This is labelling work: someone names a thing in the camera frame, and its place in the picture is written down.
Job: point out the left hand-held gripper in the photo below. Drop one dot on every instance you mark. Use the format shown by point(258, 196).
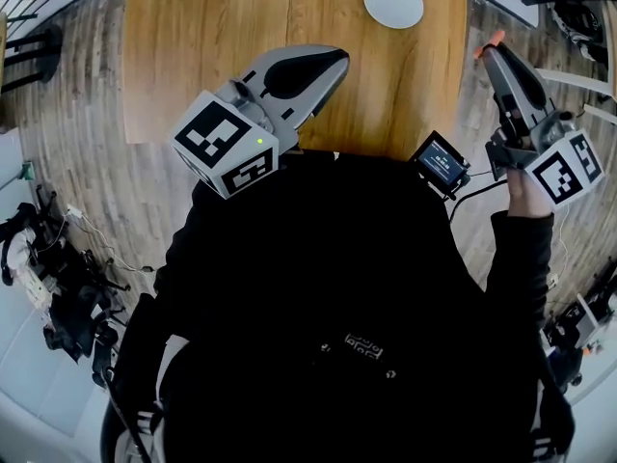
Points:
point(212, 135)

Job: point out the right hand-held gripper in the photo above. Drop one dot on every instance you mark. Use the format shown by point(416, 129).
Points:
point(564, 176)

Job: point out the white round plate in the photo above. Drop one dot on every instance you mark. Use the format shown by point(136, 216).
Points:
point(393, 3)

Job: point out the person's left forearm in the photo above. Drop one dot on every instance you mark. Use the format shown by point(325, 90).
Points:
point(193, 249)

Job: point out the person's right forearm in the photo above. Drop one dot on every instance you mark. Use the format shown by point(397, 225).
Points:
point(520, 268)

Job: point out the white table leg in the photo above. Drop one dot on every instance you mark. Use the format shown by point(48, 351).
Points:
point(602, 114)
point(578, 81)

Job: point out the small black monitor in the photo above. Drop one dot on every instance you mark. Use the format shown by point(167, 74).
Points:
point(441, 159)

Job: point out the person's black-clothed body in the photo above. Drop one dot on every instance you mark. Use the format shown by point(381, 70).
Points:
point(328, 268)

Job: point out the black table base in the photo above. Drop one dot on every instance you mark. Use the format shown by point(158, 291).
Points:
point(48, 48)

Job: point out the small teal box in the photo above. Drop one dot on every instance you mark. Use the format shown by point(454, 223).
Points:
point(27, 170)

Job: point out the black office chair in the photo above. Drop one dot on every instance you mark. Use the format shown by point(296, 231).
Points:
point(14, 225)
point(72, 316)

